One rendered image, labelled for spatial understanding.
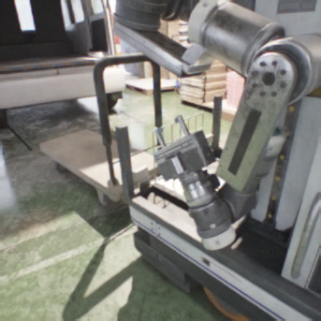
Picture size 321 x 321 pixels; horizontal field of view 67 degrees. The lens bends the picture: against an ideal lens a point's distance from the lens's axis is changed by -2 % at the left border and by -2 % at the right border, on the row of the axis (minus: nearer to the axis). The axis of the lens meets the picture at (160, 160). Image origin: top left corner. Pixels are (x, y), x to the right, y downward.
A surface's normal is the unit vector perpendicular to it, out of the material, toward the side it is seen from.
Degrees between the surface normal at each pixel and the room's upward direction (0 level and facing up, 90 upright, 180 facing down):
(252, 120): 95
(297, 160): 90
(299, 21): 90
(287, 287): 0
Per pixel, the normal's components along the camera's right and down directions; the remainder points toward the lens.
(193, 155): -0.64, 0.29
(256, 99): -0.73, 0.40
